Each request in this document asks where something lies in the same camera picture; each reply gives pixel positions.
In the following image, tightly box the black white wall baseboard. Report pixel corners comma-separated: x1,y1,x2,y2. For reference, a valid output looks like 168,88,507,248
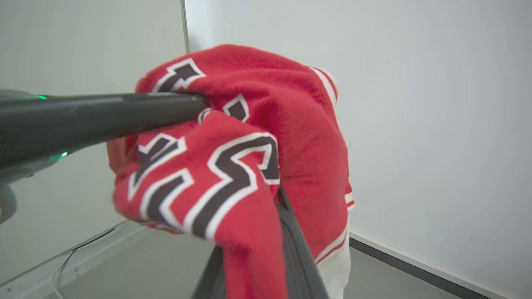
348,230,514,299

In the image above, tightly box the red white varsity jacket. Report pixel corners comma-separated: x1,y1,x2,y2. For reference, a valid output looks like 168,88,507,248
106,43,356,299

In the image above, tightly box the thin white cable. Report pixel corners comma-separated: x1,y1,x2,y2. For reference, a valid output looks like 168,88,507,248
50,226,122,299

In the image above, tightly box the grey metal frame post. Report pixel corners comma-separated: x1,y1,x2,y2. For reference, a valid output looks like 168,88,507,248
180,0,191,54

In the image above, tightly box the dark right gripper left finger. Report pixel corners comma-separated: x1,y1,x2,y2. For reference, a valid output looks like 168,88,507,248
190,246,228,299

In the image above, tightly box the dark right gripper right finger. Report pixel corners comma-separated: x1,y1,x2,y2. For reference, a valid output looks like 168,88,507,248
276,184,330,299

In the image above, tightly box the grey floor rail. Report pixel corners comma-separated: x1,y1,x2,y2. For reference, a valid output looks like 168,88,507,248
0,220,144,299

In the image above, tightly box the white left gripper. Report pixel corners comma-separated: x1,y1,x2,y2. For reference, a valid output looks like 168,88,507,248
0,88,209,184

